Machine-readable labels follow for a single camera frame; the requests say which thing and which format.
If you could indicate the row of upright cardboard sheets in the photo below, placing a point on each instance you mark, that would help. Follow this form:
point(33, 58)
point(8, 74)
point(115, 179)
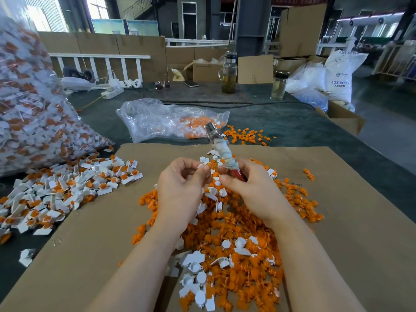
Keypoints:
point(149, 47)

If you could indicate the small clear plastic bag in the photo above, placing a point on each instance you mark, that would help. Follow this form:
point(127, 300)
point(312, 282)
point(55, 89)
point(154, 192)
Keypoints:
point(151, 119)

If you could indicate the white oval plastic device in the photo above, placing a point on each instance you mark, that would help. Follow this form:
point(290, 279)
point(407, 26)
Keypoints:
point(75, 83)

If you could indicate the white woven sack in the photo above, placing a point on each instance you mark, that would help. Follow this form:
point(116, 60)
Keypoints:
point(344, 76)

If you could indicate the person's right hand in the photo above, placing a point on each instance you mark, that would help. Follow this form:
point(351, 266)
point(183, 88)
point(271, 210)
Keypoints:
point(260, 195)

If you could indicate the flat brown cardboard panel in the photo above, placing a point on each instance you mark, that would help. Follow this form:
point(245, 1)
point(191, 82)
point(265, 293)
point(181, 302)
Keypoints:
point(255, 69)

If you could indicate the white metal rack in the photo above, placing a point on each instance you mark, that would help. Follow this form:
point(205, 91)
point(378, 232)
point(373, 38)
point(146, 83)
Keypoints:
point(400, 59)

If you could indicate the pile of assembled white-orange parts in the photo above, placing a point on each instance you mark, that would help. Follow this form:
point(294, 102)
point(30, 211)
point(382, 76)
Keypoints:
point(45, 195)

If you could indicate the brown cardboard sheet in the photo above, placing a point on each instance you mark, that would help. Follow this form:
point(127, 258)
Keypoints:
point(380, 229)
point(75, 240)

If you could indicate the clear blue plastic bag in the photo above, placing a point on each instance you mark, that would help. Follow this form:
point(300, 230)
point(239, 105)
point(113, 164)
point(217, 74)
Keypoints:
point(307, 87)

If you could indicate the white railing frame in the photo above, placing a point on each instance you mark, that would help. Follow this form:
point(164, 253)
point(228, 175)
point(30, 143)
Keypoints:
point(97, 56)

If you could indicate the large clear bag of seals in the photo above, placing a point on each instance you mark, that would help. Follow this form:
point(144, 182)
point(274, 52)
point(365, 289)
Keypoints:
point(39, 120)

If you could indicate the person's left forearm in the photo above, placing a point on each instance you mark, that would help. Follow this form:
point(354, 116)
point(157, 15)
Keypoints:
point(136, 277)

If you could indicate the tall brown cardboard box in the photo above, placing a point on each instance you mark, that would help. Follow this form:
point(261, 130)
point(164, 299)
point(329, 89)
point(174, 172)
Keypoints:
point(302, 30)

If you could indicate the white power strip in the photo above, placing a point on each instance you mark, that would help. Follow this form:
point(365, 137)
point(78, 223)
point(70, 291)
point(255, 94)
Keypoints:
point(112, 91)

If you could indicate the open cardboard box with paper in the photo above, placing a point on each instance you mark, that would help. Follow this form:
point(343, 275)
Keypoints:
point(204, 72)

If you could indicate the open brown cardboard box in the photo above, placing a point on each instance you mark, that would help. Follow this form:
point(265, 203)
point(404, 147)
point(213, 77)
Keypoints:
point(341, 118)

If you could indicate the person's right forearm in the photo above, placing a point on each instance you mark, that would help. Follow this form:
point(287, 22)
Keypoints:
point(318, 281)

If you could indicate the person's left hand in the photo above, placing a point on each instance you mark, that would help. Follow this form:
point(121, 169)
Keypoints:
point(179, 191)

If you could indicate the glass tea jar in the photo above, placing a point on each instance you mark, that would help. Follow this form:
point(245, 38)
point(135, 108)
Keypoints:
point(229, 73)

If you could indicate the pile of orange and white parts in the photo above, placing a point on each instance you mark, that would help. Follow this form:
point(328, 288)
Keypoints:
point(231, 256)

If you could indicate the black phone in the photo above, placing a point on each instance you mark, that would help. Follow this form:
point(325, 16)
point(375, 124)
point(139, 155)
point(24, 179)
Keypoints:
point(191, 83)

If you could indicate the glass bottle with black lid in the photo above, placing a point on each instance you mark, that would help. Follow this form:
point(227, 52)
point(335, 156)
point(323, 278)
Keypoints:
point(279, 85)

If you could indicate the orange white plastic piece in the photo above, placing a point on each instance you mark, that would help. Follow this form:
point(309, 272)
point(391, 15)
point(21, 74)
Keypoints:
point(133, 176)

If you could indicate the dark steel pillar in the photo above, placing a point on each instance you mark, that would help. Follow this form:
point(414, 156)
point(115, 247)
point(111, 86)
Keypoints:
point(253, 26)

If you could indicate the scatter of orange offcuts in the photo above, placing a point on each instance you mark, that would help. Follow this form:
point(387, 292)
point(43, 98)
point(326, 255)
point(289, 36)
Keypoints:
point(250, 135)

